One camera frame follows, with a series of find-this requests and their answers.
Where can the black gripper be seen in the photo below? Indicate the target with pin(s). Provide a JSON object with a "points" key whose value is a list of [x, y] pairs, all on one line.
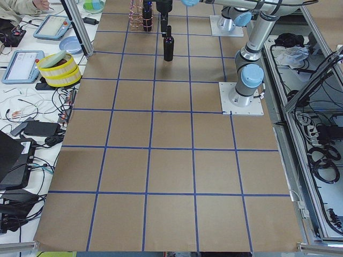
{"points": [[163, 6]]}

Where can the dark wine bottle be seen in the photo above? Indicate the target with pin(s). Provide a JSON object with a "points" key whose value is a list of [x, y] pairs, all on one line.
{"points": [[168, 45]]}

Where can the person beige sleeve forearm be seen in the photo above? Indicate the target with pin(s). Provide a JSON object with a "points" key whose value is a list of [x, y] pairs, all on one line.
{"points": [[13, 10]]}

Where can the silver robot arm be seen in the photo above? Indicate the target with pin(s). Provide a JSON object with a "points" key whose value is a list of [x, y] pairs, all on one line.
{"points": [[232, 17], [250, 74]]}

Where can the wine bottle in basket left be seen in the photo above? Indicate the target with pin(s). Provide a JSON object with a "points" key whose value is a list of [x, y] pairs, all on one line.
{"points": [[147, 16]]}

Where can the yellow wooden steamer basket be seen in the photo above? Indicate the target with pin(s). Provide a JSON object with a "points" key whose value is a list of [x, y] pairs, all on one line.
{"points": [[59, 70]]}

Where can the person hand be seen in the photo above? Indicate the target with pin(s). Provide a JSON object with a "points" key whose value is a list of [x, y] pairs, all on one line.
{"points": [[41, 4]]}

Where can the green plate with items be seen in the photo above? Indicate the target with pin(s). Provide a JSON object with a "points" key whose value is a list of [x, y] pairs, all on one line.
{"points": [[93, 6]]}

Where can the blue plate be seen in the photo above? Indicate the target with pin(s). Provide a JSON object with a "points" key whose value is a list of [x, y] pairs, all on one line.
{"points": [[71, 45]]}

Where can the far teach pendant tablet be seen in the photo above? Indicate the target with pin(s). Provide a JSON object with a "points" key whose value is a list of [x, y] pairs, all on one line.
{"points": [[53, 27]]}

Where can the teach pendant tablet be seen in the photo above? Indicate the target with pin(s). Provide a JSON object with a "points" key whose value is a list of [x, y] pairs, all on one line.
{"points": [[22, 67], [53, 27]]}

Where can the crumpled white cloth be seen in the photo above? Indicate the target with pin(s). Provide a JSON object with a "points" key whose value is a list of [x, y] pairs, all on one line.
{"points": [[293, 57]]}

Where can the near teach pendant tablet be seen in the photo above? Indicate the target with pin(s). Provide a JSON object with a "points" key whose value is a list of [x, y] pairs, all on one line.
{"points": [[22, 67]]}

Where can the black power adapter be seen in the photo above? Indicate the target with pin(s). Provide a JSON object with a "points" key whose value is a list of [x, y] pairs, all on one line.
{"points": [[41, 129]]}

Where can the black laptop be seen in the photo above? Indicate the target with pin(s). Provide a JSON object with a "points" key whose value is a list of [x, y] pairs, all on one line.
{"points": [[16, 157]]}

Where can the copper wire wine basket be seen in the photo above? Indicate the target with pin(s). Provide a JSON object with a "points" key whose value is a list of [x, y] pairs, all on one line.
{"points": [[136, 15]]}

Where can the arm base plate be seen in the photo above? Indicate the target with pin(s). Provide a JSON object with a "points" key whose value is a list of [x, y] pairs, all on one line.
{"points": [[234, 104], [221, 26]]}

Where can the aluminium frame post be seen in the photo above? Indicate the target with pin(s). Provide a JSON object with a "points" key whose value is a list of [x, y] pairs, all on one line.
{"points": [[77, 22]]}

